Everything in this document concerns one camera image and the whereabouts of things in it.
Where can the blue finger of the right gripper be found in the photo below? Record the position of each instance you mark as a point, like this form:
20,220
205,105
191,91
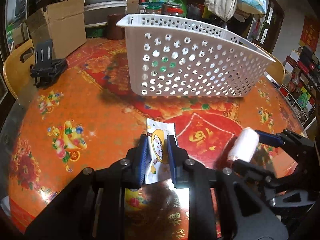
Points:
269,139

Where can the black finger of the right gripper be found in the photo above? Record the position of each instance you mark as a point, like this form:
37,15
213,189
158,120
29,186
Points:
251,172

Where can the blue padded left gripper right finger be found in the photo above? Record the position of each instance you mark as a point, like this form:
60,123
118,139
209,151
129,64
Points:
175,163

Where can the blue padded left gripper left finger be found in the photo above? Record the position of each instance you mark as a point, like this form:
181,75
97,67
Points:
142,158

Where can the white roll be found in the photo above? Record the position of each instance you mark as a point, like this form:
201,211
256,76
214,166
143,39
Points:
244,146

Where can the white printed snack packet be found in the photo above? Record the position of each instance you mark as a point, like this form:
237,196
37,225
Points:
158,166

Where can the shelf with colourful boxes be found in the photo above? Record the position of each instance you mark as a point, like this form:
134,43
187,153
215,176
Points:
301,83

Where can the right wooden chair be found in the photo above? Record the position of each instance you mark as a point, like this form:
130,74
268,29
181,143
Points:
276,70

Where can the wooden chair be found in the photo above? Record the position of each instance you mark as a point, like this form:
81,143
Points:
16,69
276,70

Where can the red patterned tablecloth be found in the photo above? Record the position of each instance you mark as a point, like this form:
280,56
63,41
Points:
90,118

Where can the green fabric packet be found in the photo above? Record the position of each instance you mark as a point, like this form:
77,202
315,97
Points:
163,64

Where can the white perforated plastic basket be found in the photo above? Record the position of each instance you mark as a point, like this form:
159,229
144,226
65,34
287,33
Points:
212,61

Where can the dark brown cylindrical container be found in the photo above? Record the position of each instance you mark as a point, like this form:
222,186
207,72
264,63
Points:
113,32

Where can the black phone stand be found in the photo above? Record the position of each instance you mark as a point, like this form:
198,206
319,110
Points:
46,70

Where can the red lidded glass jar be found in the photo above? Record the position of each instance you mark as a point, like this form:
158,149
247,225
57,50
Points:
172,9

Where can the left wooden chair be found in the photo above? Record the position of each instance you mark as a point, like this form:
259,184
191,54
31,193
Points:
16,69

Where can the brown cardboard box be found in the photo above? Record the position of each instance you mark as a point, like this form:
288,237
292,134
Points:
63,23

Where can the red wall hanging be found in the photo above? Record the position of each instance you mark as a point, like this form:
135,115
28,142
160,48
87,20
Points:
310,33

